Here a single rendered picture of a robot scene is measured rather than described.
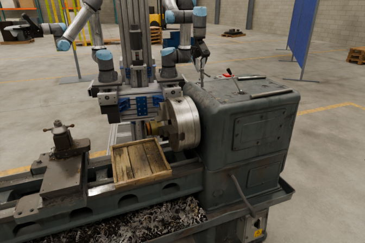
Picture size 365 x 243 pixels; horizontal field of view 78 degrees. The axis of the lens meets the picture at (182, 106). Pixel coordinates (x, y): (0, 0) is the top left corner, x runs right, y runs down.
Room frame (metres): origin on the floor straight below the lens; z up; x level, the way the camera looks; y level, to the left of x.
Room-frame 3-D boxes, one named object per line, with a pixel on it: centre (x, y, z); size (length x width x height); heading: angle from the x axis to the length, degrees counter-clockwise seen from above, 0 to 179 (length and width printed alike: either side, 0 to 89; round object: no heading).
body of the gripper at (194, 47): (1.35, -0.10, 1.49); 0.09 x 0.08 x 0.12; 20
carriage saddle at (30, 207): (0.92, 0.66, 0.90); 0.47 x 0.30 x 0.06; 20
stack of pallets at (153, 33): (10.77, 1.64, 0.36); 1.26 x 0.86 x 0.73; 121
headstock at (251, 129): (1.30, -0.35, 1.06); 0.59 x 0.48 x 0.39; 110
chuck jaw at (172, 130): (1.04, 0.06, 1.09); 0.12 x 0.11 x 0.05; 20
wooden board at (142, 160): (1.06, 0.26, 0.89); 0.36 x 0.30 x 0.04; 20
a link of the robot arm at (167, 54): (1.83, 0.11, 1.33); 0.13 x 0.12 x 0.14; 99
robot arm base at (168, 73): (1.83, 0.11, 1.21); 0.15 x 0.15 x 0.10
